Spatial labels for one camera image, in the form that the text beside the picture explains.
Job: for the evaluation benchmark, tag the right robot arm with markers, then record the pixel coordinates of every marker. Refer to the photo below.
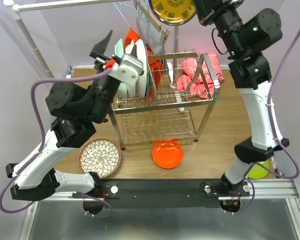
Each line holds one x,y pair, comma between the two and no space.
252,76

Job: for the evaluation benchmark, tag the lime green plate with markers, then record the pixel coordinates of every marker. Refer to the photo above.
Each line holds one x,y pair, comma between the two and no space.
257,172

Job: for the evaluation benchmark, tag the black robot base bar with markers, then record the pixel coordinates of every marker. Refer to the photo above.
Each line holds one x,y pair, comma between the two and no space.
168,193

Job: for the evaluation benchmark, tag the teal scalloped plate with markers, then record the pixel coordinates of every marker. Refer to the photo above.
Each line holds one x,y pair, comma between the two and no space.
147,77

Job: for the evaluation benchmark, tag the orange garment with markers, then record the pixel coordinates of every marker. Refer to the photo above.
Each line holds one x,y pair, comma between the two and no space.
155,65

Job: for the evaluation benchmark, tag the woven bamboo plate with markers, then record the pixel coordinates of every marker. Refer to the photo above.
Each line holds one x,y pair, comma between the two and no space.
152,93

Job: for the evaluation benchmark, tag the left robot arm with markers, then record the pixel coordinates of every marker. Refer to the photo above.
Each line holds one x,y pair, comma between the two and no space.
77,104

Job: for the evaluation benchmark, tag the yellow patterned small plate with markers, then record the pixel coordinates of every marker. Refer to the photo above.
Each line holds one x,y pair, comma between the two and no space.
173,12

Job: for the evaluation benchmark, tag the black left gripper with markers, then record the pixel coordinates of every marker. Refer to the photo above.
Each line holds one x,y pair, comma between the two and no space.
99,48

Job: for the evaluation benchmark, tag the white clothes rail frame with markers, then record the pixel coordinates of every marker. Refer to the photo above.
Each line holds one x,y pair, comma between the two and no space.
16,10

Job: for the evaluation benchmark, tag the orange plastic plate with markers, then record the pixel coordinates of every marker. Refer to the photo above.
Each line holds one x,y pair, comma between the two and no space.
167,154

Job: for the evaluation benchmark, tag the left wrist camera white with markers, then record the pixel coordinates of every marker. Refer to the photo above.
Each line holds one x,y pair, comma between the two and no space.
127,71

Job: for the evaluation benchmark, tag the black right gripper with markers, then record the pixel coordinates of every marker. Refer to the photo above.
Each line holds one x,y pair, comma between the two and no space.
208,10

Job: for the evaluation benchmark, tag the steel wire dish rack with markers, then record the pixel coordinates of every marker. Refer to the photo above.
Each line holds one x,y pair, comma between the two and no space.
181,114

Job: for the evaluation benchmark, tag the blue wire hanger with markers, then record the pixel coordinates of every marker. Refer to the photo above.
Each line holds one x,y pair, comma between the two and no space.
129,11

